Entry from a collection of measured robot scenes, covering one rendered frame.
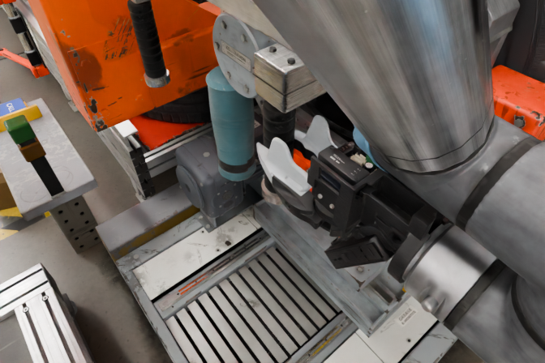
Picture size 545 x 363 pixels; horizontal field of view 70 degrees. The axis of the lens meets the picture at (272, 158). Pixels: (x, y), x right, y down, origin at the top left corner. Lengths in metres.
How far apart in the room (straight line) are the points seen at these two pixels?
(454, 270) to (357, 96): 0.20
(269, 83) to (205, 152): 0.71
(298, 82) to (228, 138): 0.43
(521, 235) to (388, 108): 0.12
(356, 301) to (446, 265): 0.81
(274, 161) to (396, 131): 0.24
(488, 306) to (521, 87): 0.29
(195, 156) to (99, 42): 0.37
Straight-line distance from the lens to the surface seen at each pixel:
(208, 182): 1.02
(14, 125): 0.91
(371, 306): 1.13
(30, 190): 1.08
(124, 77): 0.99
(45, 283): 1.20
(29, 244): 1.60
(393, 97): 0.16
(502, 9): 0.51
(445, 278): 0.33
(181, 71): 1.06
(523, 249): 0.26
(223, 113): 0.76
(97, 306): 1.36
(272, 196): 0.49
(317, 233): 1.12
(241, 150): 0.83
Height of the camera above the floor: 1.14
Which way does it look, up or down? 45 degrees down
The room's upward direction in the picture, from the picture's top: straight up
